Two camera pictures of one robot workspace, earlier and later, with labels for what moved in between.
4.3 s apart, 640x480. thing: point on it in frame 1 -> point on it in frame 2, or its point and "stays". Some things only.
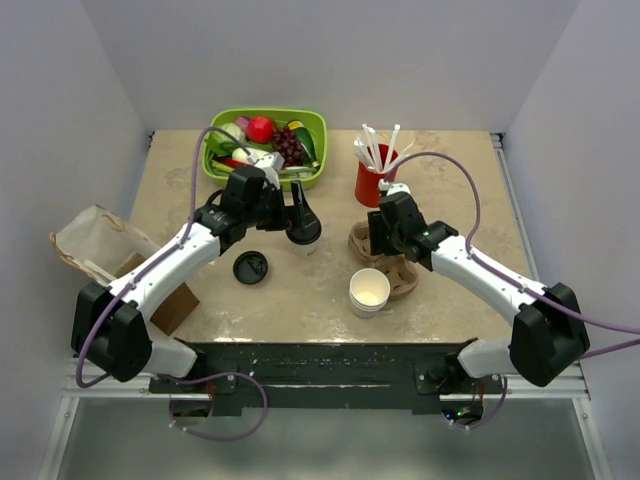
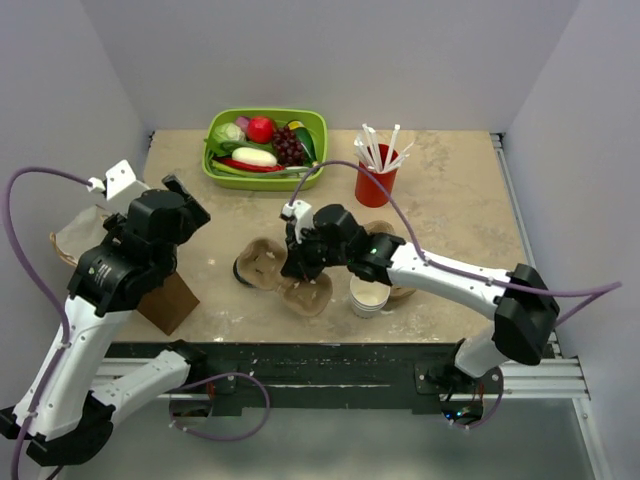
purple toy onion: x=243 y=123 stays
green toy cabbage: x=233 y=130 stays
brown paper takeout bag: x=106 y=247 stays
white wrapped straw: x=368 y=155 stays
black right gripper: x=377 y=226 -> x=298 y=264
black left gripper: x=301 y=213 -> x=196 y=216
